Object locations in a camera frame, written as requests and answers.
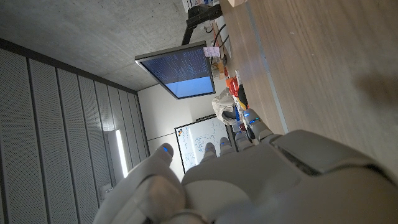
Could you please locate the computer monitor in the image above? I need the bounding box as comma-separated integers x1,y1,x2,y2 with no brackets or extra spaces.
134,40,217,100

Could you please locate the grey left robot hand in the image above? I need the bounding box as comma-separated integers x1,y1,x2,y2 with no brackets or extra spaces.
93,108,398,224

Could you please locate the ceiling light strip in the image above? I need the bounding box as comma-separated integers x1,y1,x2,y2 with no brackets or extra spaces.
115,129,129,179

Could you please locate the black and orange tool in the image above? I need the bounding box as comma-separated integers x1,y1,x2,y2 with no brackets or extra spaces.
238,83,249,110

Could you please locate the red plastic bag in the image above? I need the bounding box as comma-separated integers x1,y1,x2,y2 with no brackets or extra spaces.
226,77,240,97

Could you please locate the paper sticky note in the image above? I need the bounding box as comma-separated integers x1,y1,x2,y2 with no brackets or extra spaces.
203,46,221,58

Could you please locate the white jacket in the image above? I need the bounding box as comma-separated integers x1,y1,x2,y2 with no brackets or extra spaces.
211,88,240,125

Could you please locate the whiteboard with writing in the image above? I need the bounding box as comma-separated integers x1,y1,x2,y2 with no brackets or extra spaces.
174,114,237,174

